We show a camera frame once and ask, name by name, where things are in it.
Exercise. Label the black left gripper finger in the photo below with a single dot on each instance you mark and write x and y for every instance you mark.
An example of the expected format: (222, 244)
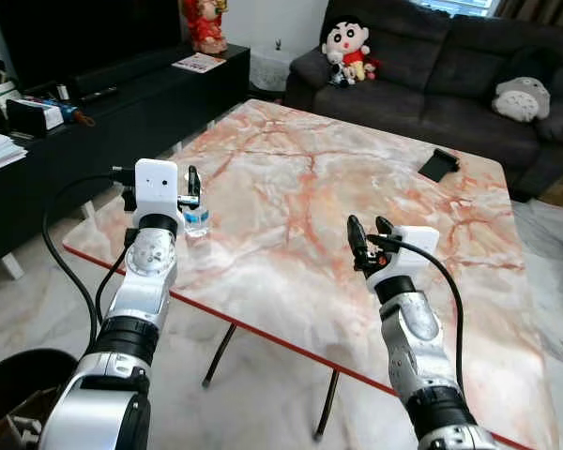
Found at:
(194, 180)

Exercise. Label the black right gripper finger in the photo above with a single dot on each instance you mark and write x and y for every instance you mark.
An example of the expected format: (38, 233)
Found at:
(385, 226)
(356, 234)

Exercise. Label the small clear water bottle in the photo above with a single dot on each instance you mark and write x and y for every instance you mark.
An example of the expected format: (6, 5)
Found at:
(196, 220)

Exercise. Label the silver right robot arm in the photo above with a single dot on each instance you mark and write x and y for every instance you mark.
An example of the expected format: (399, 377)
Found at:
(415, 330)

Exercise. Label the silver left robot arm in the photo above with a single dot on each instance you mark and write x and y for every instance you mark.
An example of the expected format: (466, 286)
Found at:
(131, 309)

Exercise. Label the black rubbish bin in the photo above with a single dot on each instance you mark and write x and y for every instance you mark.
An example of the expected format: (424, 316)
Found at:
(19, 370)

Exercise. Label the brown cardboard trash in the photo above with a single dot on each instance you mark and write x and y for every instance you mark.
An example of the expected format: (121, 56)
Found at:
(14, 428)

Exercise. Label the marble table with red edge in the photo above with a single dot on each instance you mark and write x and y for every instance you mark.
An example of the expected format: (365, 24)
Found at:
(291, 216)

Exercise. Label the small black pouch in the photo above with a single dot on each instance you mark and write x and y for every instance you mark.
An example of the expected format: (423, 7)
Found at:
(438, 166)

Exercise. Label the black TV cabinet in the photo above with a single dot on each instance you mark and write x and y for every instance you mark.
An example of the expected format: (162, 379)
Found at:
(122, 131)

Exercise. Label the white and red booklet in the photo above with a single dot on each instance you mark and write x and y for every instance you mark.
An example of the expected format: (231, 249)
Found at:
(199, 63)

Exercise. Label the black remote control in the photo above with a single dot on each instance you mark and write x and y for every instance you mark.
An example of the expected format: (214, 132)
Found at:
(98, 94)

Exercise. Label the white side table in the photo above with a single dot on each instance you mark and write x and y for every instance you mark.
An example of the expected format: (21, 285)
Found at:
(274, 67)

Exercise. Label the dark grey fabric sofa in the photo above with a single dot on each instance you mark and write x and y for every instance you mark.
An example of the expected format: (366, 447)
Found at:
(432, 84)

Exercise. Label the red figurine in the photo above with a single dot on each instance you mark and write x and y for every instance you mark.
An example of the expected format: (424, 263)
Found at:
(206, 28)

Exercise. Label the black metal table leg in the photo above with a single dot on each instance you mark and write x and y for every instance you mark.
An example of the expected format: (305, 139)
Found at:
(327, 403)
(220, 354)

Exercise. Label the black and white tissue box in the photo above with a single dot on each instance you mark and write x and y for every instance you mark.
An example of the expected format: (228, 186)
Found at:
(38, 112)

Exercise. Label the black flat television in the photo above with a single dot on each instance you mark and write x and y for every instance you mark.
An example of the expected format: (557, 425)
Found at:
(84, 37)

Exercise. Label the grey round plush toy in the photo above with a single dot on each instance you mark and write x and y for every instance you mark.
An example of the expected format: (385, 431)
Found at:
(521, 101)

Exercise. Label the cartoon boy plush doll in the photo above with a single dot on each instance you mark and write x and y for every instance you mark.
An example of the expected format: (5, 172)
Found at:
(347, 42)

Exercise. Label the stack of white papers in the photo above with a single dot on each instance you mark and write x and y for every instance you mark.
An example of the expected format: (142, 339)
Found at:
(0, 152)

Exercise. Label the dark grey sofa cushion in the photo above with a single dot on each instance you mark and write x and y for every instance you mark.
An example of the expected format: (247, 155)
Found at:
(561, 120)

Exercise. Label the window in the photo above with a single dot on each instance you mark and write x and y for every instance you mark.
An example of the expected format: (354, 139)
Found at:
(455, 6)

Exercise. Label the brown curtain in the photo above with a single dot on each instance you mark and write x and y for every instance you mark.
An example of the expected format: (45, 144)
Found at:
(540, 9)

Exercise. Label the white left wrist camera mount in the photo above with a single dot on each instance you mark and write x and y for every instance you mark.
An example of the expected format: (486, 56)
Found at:
(157, 187)

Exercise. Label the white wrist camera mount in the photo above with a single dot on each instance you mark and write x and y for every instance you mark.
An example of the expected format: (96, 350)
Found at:
(411, 253)
(157, 187)

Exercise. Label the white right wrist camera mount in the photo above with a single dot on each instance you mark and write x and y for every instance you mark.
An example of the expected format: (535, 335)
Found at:
(411, 253)

